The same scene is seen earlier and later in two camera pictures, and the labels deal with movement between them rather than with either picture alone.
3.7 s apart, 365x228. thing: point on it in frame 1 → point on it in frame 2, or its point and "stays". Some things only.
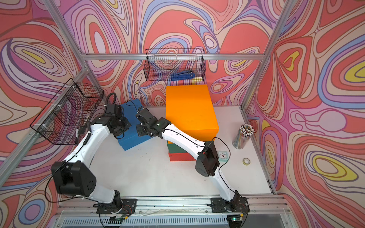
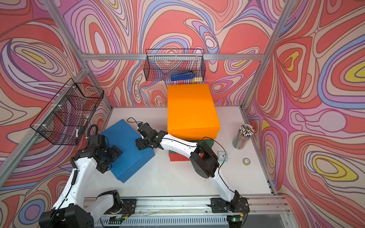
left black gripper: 127,123 → 104,167
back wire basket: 160,63 stays
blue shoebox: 130,138 → 122,136
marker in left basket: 77,136 stays
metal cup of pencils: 242,138 stays
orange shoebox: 189,108 stays
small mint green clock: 223,156 stays
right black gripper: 139,128 → 139,144
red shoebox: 176,156 stays
